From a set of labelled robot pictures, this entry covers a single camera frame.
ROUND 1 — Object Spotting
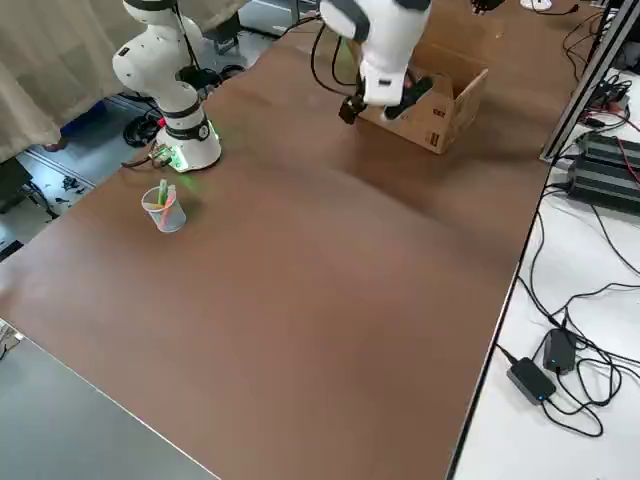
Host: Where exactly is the brown cardboard box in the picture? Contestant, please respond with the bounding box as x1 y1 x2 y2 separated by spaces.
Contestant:
349 39 490 155

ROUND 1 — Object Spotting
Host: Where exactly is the black power supply unit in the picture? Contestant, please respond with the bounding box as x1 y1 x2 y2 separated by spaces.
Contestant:
574 129 640 170
566 154 640 217

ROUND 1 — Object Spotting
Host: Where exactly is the clear plastic cup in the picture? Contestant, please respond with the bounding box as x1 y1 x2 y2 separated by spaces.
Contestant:
141 182 188 234

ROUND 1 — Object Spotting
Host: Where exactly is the orange pen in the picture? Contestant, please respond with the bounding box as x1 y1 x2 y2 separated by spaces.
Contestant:
149 186 177 229

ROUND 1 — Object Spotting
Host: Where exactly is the black power adapter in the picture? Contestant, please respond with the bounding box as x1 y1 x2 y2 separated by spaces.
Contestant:
542 327 580 376
506 356 558 404

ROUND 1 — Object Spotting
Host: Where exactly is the grey side table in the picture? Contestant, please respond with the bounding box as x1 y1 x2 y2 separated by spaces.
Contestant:
0 319 221 480

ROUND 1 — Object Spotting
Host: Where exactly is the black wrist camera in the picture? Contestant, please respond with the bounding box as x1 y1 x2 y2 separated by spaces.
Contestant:
338 94 368 125

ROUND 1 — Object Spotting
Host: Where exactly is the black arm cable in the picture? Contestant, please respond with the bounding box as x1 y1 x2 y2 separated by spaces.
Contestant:
309 22 361 104

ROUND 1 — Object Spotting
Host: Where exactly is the aluminium frame post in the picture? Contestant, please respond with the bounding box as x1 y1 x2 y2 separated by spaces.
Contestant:
538 0 640 164

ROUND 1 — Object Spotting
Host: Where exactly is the black cable coil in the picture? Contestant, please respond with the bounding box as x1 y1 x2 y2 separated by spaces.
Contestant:
123 110 164 149

